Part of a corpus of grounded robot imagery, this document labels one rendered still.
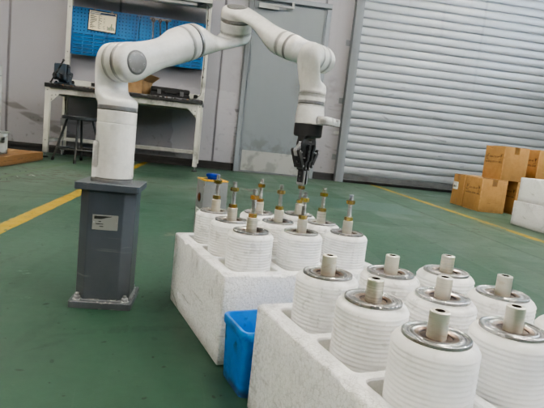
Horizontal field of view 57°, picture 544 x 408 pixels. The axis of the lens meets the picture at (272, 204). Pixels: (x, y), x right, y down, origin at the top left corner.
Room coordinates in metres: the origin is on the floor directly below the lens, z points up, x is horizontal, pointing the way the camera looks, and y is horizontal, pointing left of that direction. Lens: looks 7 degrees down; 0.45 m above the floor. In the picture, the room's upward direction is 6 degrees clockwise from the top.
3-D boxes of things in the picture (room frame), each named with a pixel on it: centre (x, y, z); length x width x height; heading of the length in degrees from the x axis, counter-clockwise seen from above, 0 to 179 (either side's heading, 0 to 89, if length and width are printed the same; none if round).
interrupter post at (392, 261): (0.79, -0.20, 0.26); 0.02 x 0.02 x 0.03
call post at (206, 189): (1.40, 0.17, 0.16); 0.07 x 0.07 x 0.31; 25
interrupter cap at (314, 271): (0.74, -0.10, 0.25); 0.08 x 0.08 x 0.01
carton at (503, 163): (4.59, -2.08, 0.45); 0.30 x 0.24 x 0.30; 9
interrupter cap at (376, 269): (0.79, -0.20, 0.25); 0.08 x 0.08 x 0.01
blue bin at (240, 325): (0.91, -0.09, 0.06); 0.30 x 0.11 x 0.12; 116
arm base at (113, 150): (1.21, 0.39, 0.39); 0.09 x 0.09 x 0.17; 8
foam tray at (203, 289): (1.17, -0.02, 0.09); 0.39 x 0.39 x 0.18; 25
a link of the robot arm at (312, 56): (1.32, -0.07, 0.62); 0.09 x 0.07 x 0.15; 143
